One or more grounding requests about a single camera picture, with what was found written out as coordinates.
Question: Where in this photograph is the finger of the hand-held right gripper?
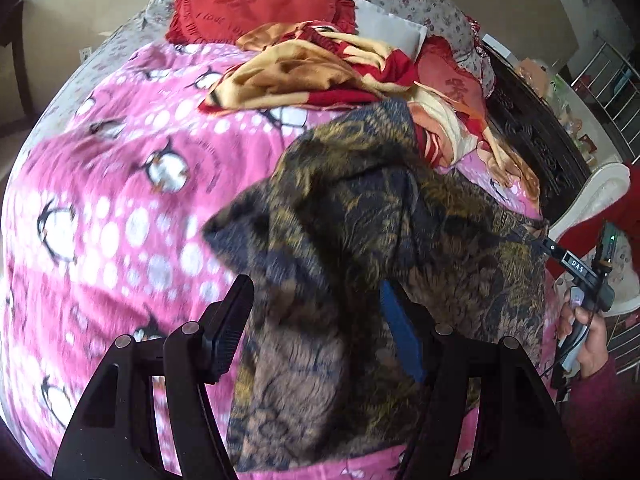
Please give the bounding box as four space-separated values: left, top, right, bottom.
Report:
520 232 560 263

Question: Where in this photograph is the person's right forearm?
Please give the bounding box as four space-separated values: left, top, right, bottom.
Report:
562 352 640 480

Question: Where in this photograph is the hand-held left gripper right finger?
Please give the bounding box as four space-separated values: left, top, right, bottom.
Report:
379 280 568 480

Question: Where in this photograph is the white pillow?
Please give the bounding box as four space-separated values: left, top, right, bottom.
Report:
345 0 428 58

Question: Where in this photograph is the large red heart pillow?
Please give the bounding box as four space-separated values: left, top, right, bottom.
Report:
165 0 358 51

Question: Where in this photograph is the small red heart pillow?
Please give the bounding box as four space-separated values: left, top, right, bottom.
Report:
415 35 488 126

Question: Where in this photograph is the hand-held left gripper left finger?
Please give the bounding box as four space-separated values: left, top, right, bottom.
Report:
52 275 256 480

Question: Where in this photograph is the pile of small packages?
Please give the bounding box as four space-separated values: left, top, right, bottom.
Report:
515 52 601 161

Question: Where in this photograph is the dark carved wooden headboard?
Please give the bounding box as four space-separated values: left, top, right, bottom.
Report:
482 42 593 223

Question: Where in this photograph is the person's right hand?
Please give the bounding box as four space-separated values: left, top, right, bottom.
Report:
556 300 609 380

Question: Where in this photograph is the red chair cushion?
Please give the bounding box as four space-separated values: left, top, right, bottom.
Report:
547 160 640 273

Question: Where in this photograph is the brown floral patterned garment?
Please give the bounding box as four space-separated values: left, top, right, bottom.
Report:
202 97 551 473

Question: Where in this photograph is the red and yellow blanket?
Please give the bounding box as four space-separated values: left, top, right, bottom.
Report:
197 20 543 211

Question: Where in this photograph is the pink penguin print blanket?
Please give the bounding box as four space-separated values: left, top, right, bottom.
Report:
0 42 558 480

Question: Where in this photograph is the metal rack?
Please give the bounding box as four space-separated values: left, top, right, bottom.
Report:
567 30 640 161

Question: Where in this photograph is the white chair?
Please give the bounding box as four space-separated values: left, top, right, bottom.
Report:
547 162 640 321

